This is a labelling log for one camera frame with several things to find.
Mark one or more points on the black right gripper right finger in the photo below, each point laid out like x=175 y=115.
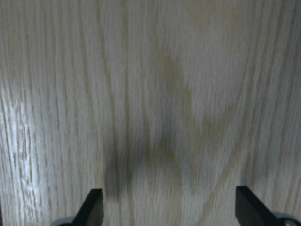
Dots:
x=251 y=211

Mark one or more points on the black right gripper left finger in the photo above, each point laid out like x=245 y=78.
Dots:
x=91 y=212

